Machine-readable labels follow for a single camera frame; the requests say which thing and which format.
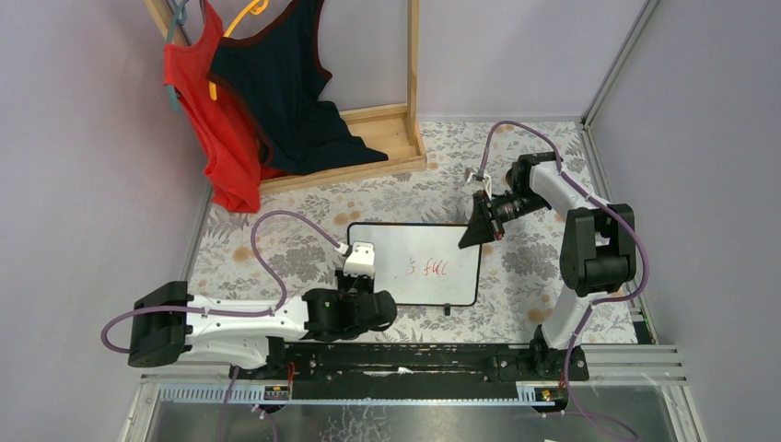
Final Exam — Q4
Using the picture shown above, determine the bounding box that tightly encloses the black framed whiteboard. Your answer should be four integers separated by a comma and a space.
347, 222, 482, 308

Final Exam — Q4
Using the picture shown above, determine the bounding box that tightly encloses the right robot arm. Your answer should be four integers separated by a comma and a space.
458, 153, 637, 355

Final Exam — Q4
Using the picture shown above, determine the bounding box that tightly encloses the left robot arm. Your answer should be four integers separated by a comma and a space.
127, 274, 398, 370

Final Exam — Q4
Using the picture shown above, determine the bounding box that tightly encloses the floral table mat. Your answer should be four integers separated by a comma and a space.
188, 122, 591, 343

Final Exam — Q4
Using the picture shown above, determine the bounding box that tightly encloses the wooden clothes rack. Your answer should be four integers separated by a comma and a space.
144, 0, 428, 196

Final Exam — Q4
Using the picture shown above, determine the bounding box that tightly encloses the red tank top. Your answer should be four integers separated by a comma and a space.
163, 1, 285, 214

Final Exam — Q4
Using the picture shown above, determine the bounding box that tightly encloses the navy tank top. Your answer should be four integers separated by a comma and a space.
207, 1, 389, 175

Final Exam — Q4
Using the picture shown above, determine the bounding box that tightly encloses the yellow hanger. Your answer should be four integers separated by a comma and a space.
207, 0, 270, 102

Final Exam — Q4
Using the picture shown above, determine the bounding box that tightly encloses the teal hanger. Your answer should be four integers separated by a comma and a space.
164, 0, 192, 113

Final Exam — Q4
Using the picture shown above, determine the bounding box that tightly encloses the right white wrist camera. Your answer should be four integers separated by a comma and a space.
464, 168, 492, 197

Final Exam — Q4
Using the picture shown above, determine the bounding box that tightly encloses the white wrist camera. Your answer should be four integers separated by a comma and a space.
464, 168, 492, 197
336, 241, 375, 279

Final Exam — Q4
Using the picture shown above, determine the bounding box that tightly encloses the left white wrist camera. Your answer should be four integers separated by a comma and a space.
336, 241, 375, 279

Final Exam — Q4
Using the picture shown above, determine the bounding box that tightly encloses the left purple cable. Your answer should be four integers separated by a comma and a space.
100, 210, 350, 442

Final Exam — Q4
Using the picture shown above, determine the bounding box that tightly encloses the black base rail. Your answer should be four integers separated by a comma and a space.
239, 343, 590, 400

